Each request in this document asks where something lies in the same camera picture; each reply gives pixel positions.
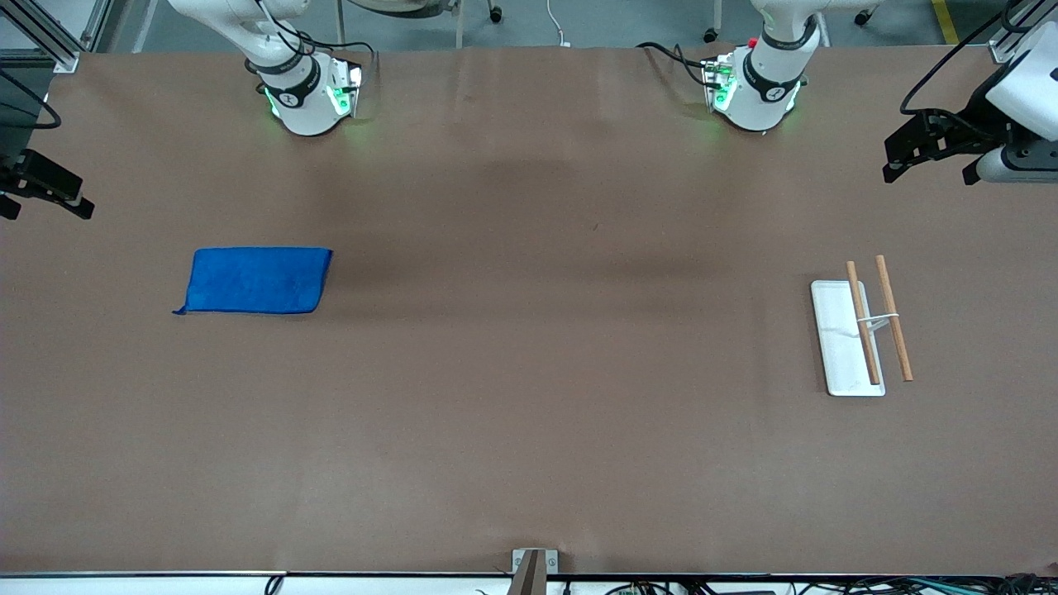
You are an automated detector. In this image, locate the blue microfibre towel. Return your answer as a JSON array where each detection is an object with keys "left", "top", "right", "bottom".
[{"left": 172, "top": 247, "right": 334, "bottom": 316}]

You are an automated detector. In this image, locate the white rack with wooden bars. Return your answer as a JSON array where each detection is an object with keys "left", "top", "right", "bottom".
[{"left": 810, "top": 255, "right": 914, "bottom": 397}]

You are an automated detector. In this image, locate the beige round chair base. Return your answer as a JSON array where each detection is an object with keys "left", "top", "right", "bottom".
[{"left": 343, "top": 0, "right": 464, "bottom": 21}]

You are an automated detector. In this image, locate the brown table cover sheet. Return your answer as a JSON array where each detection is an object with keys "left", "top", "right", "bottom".
[{"left": 0, "top": 45, "right": 1058, "bottom": 575}]

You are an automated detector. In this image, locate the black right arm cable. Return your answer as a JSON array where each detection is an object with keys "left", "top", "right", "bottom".
[{"left": 0, "top": 70, "right": 63, "bottom": 131}]

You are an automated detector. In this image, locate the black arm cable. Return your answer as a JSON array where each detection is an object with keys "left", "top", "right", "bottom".
[
  {"left": 0, "top": 70, "right": 63, "bottom": 131},
  {"left": 899, "top": 0, "right": 1030, "bottom": 121}
]

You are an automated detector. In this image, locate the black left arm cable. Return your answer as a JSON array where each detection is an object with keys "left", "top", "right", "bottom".
[{"left": 899, "top": 0, "right": 1030, "bottom": 121}]

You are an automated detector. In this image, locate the aluminium frame profile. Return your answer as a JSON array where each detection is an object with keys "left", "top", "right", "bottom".
[
  {"left": 0, "top": 0, "right": 112, "bottom": 74},
  {"left": 989, "top": 0, "right": 1058, "bottom": 65}
]

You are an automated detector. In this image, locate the black left base cable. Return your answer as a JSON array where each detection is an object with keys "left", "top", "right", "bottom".
[{"left": 636, "top": 41, "right": 720, "bottom": 89}]

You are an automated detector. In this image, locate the black base cable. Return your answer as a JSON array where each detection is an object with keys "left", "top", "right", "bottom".
[
  {"left": 636, "top": 41, "right": 720, "bottom": 89},
  {"left": 246, "top": 0, "right": 379, "bottom": 83}
]

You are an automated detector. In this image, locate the black right base cable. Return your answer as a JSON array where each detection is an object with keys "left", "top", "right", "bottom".
[{"left": 246, "top": 0, "right": 379, "bottom": 83}]

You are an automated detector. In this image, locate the white cable with plug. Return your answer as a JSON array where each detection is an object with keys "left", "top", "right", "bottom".
[{"left": 546, "top": 0, "right": 573, "bottom": 48}]

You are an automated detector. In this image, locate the white edge rail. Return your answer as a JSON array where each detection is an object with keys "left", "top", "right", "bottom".
[{"left": 0, "top": 570, "right": 1058, "bottom": 595}]

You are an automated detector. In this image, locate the tangled cable bundle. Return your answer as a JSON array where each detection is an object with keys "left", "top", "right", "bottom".
[{"left": 603, "top": 574, "right": 1058, "bottom": 595}]

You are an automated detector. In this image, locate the grey metal mounting bracket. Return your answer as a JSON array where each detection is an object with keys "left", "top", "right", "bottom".
[{"left": 511, "top": 548, "right": 560, "bottom": 595}]

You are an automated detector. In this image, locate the brown mount post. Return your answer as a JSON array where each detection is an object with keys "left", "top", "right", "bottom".
[{"left": 507, "top": 552, "right": 546, "bottom": 595}]

